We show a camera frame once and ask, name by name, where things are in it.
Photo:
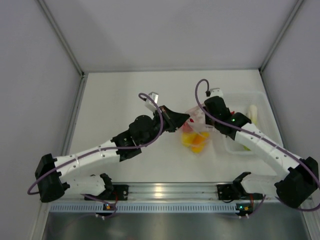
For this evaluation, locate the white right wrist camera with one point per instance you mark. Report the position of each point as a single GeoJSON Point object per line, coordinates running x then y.
{"type": "Point", "coordinates": [214, 92]}

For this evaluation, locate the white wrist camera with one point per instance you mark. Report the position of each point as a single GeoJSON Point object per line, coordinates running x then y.
{"type": "Point", "coordinates": [214, 92]}
{"type": "Point", "coordinates": [151, 101]}

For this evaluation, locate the pale green toy celery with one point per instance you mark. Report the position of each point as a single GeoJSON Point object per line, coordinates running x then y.
{"type": "Point", "coordinates": [252, 114]}

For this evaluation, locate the green toy pepper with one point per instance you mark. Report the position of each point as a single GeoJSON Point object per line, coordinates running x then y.
{"type": "Point", "coordinates": [246, 148]}

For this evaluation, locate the orange toy pepper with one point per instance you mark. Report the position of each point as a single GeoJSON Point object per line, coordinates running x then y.
{"type": "Point", "coordinates": [192, 139]}

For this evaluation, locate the slotted white cable duct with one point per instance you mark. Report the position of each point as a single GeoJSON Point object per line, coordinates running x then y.
{"type": "Point", "coordinates": [139, 207]}

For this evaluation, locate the yellow toy pepper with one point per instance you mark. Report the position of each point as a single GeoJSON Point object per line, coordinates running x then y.
{"type": "Point", "coordinates": [197, 149]}

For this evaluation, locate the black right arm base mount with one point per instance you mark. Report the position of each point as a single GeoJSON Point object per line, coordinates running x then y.
{"type": "Point", "coordinates": [229, 192]}

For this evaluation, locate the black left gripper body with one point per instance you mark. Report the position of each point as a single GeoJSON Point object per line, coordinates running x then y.
{"type": "Point", "coordinates": [156, 123]}

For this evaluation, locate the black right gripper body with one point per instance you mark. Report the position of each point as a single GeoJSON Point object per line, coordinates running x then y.
{"type": "Point", "coordinates": [210, 120]}

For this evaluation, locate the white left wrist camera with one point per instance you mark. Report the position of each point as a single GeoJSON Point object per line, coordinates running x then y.
{"type": "Point", "coordinates": [151, 101]}

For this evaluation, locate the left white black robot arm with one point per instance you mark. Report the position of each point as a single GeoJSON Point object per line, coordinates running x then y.
{"type": "Point", "coordinates": [84, 173]}

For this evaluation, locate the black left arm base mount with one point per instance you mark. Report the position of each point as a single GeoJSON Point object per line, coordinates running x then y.
{"type": "Point", "coordinates": [116, 192]}

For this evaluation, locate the clear polka dot zip bag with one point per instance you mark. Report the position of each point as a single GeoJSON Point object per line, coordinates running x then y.
{"type": "Point", "coordinates": [199, 125]}

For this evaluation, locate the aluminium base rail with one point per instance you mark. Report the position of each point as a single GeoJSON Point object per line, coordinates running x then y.
{"type": "Point", "coordinates": [137, 191]}

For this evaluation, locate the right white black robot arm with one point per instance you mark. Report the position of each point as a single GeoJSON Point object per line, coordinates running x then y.
{"type": "Point", "coordinates": [295, 179]}

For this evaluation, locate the aluminium frame post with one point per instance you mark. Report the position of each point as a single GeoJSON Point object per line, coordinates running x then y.
{"type": "Point", "coordinates": [60, 36]}

